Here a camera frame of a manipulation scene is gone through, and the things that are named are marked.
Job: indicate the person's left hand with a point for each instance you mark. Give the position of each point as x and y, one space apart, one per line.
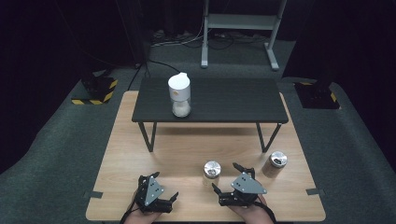
140 217

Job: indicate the grey metal stand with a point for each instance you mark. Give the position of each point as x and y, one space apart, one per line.
239 21

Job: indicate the black yellow striped stand base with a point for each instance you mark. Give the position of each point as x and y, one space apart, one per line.
317 96
99 91

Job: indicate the grey tape strip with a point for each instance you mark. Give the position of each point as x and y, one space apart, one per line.
93 194
315 191

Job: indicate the white-capped glass seasoning jar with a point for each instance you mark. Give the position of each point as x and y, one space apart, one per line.
179 93

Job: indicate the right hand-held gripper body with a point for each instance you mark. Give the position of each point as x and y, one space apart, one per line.
246 186

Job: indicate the person's right hand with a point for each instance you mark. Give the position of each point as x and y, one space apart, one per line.
249 214

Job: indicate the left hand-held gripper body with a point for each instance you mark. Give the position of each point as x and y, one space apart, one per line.
151 193

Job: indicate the black shelf with metal legs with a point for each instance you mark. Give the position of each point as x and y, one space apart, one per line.
218 99

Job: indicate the glass jar of brown powder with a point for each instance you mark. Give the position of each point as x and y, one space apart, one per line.
274 165

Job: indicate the glass jar of yellow grains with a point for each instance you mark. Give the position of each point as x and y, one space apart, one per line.
212 172

